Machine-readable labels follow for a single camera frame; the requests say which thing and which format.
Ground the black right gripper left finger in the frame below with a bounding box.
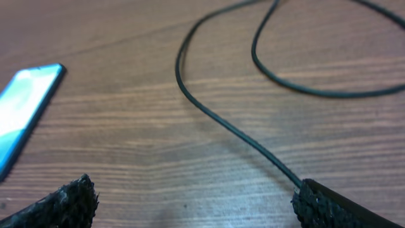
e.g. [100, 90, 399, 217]
[1, 174, 99, 228]

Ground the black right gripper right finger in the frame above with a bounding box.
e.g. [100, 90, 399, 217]
[292, 179, 401, 228]

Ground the blue Galaxy smartphone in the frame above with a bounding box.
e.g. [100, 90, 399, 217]
[1, 63, 66, 181]

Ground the black USB charging cable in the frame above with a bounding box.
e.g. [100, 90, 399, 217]
[175, 0, 405, 189]

